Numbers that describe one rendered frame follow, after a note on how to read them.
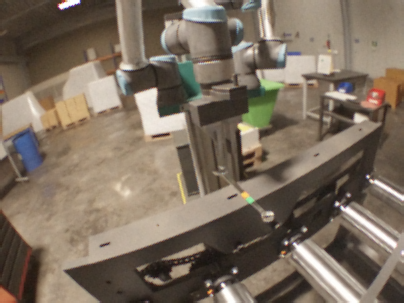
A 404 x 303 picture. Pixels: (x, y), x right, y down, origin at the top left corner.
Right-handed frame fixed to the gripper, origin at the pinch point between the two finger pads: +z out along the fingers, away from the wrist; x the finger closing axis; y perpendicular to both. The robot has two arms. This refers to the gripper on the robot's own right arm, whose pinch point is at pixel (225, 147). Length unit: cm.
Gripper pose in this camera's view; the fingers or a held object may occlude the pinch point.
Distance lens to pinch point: 52.0
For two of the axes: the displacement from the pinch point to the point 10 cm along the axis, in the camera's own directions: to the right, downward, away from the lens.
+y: -3.9, -3.8, 8.4
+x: -9.1, 3.2, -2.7
